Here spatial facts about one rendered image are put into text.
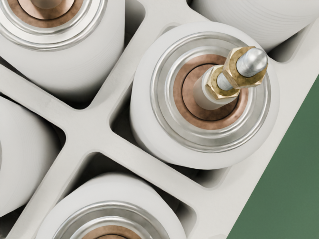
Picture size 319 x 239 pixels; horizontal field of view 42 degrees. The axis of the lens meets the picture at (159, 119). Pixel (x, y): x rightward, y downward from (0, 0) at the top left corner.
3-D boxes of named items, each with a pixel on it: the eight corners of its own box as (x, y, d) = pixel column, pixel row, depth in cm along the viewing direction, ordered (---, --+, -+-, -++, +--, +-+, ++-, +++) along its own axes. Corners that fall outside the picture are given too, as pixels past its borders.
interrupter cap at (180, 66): (278, 141, 26) (282, 141, 26) (161, 163, 26) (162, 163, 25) (255, 25, 27) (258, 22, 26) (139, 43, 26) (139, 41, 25)
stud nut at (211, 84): (245, 88, 23) (249, 86, 22) (221, 107, 23) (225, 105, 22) (223, 60, 23) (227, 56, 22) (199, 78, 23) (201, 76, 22)
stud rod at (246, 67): (227, 89, 24) (274, 61, 17) (214, 100, 24) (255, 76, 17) (217, 76, 24) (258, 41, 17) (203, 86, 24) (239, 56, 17)
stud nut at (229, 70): (269, 75, 19) (276, 72, 18) (240, 97, 19) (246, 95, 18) (243, 41, 19) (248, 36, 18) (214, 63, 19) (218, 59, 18)
